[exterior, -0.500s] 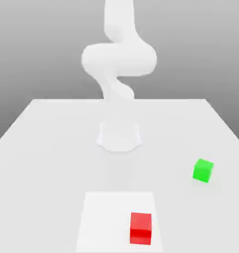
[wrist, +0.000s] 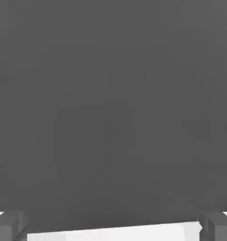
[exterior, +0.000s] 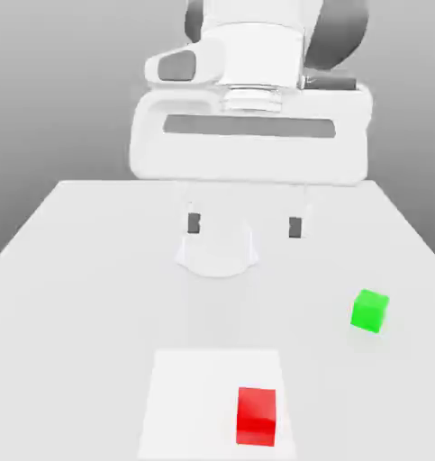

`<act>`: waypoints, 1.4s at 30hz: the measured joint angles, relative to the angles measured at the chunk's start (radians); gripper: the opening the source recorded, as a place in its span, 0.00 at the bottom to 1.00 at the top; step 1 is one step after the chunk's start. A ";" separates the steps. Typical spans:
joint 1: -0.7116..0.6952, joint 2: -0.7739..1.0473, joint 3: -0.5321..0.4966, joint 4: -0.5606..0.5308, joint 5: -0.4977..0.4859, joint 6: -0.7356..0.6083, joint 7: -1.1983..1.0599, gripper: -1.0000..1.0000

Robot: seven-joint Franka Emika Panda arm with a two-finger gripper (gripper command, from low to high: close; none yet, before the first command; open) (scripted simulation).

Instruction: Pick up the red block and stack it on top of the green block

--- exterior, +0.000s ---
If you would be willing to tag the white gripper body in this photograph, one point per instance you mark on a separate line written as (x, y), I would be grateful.
(246, 158)

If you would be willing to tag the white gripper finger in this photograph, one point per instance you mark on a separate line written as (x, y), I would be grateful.
(193, 222)
(295, 227)

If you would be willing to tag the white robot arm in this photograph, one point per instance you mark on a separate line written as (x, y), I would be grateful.
(260, 54)

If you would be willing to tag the small green cube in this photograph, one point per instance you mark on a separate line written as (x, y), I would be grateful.
(369, 311)

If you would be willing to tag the small red cube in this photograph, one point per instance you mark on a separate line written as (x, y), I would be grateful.
(256, 417)

